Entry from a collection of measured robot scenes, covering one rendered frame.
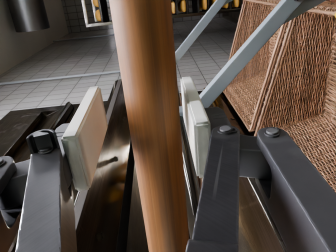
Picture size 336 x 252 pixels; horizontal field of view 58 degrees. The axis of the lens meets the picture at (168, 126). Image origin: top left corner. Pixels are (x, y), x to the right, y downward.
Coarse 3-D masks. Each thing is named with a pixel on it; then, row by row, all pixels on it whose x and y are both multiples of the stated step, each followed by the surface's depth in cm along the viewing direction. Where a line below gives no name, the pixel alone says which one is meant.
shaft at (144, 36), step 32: (128, 0) 14; (160, 0) 14; (128, 32) 14; (160, 32) 14; (128, 64) 15; (160, 64) 15; (128, 96) 16; (160, 96) 16; (160, 128) 16; (160, 160) 17; (160, 192) 18; (160, 224) 19
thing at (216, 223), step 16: (224, 128) 13; (224, 144) 12; (208, 160) 11; (224, 160) 11; (208, 176) 10; (224, 176) 10; (208, 192) 10; (224, 192) 10; (208, 208) 9; (224, 208) 9; (208, 224) 8; (224, 224) 8; (192, 240) 7; (208, 240) 8; (224, 240) 8
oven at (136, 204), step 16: (224, 96) 176; (16, 112) 177; (32, 112) 174; (48, 112) 175; (224, 112) 149; (240, 128) 132; (128, 160) 134; (128, 176) 123; (128, 192) 113; (128, 208) 105; (128, 224) 98; (16, 240) 84; (128, 240) 95; (144, 240) 140
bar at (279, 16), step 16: (224, 0) 95; (288, 0) 50; (304, 0) 51; (320, 0) 51; (208, 16) 96; (272, 16) 51; (288, 16) 51; (192, 32) 98; (256, 32) 53; (272, 32) 52; (240, 48) 55; (256, 48) 53; (240, 64) 55; (224, 80) 56; (208, 96) 57; (192, 160) 43; (192, 176) 40; (192, 192) 37; (192, 208) 34; (192, 224) 32
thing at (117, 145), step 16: (112, 96) 142; (112, 112) 125; (112, 128) 117; (128, 128) 145; (112, 144) 111; (128, 144) 135; (112, 160) 105; (96, 176) 86; (112, 176) 100; (80, 192) 77; (96, 192) 82; (112, 192) 95; (80, 208) 71; (96, 208) 79; (112, 208) 91; (80, 224) 67; (96, 224) 76; (112, 224) 87; (80, 240) 65; (96, 240) 73; (112, 240) 83
